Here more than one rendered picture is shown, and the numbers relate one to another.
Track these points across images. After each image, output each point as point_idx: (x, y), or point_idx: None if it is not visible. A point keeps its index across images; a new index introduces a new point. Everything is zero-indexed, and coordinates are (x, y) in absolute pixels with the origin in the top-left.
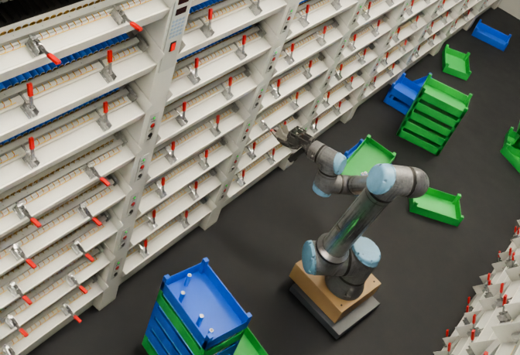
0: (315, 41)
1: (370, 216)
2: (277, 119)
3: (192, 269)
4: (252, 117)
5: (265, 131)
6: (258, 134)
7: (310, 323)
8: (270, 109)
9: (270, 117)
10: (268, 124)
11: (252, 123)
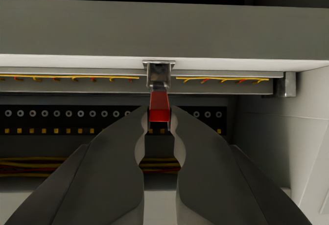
0: None
1: None
2: (26, 60)
3: None
4: (320, 222)
5: (166, 58)
6: (221, 60)
7: None
8: (77, 91)
9: (73, 66)
10: (109, 62)
11: (314, 190)
